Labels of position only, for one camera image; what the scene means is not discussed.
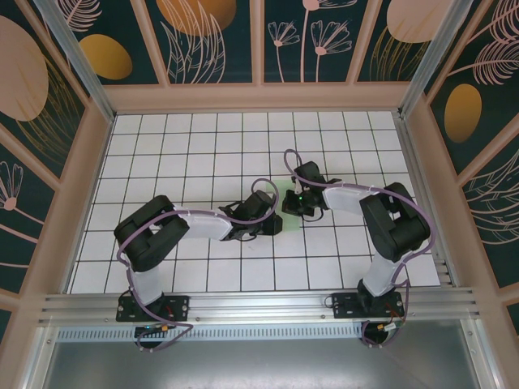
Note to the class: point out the aluminium frame post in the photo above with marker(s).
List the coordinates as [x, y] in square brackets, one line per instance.
[81, 69]
[431, 61]

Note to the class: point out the light green cloth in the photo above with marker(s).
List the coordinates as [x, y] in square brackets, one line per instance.
[291, 225]

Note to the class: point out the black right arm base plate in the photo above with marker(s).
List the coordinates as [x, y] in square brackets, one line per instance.
[344, 306]

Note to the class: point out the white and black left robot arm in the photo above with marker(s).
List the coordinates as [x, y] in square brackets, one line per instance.
[150, 239]

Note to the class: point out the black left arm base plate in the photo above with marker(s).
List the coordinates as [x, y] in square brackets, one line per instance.
[178, 308]

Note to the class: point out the long aluminium mounting rail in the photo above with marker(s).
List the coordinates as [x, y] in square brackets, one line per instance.
[259, 304]

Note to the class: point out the grey metal panel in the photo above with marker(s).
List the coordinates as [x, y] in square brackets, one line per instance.
[259, 364]

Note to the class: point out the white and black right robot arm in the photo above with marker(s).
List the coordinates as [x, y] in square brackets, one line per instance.
[397, 231]

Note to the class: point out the aluminium side rail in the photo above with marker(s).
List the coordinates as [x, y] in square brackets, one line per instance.
[423, 202]

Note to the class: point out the yellow connector power lead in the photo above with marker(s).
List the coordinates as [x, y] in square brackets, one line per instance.
[164, 326]
[389, 326]

